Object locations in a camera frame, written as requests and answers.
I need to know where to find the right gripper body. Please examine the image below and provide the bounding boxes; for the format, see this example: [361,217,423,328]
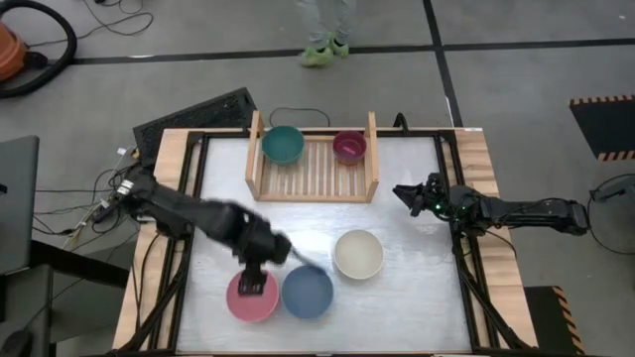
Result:
[419,172,465,224]

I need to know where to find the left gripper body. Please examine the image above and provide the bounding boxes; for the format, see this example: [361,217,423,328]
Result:
[232,210,294,269]

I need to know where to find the large pale pink bowl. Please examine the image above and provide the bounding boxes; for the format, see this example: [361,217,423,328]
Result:
[225,267,281,324]

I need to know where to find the large blue bowl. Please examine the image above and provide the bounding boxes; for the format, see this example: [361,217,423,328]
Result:
[280,264,335,320]

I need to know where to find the large cream bowl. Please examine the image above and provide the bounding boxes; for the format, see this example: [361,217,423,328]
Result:
[332,228,385,281]

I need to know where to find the small magenta bowl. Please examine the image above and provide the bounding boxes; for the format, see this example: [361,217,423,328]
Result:
[331,129,369,165]

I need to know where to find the large teal bowl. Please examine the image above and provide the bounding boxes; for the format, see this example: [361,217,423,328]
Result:
[261,124,306,167]

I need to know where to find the wooden slatted shelf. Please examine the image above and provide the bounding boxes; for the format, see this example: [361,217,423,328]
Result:
[246,109,382,203]

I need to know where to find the black keyboard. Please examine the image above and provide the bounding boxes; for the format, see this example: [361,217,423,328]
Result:
[132,86,258,161]

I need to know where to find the black mat hazard striped edge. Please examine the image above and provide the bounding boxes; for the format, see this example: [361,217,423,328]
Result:
[524,285,587,356]
[569,94,635,163]

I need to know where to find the green shoe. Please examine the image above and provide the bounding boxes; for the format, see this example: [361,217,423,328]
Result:
[300,45,334,69]
[324,32,350,58]

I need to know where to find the grey metal stand foot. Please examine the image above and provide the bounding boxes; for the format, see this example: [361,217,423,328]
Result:
[588,173,635,204]

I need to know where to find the person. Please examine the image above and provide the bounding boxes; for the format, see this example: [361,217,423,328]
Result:
[296,0,359,69]

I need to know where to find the black desk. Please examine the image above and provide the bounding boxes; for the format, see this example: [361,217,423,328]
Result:
[0,237,131,357]

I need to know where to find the grey laptop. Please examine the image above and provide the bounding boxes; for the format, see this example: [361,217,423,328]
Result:
[0,135,41,277]

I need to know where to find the black computer mouse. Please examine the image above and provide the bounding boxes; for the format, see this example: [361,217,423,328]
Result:
[0,328,34,357]

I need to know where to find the orange vacuum cleaner body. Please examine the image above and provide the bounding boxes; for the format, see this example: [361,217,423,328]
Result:
[0,22,30,83]

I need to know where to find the black aluminium table frame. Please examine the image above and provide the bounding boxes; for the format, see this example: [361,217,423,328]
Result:
[111,126,540,357]

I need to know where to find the looped black floor cable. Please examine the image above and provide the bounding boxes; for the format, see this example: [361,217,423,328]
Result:
[268,106,331,128]

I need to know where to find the tangled floor cables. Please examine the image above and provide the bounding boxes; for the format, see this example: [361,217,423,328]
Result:
[32,143,153,252]

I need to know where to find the thin black floor cable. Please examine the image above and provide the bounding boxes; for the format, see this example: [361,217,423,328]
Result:
[587,173,635,257]
[78,0,155,40]

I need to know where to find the black vacuum hose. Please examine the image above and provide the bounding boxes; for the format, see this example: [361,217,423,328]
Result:
[0,0,78,99]

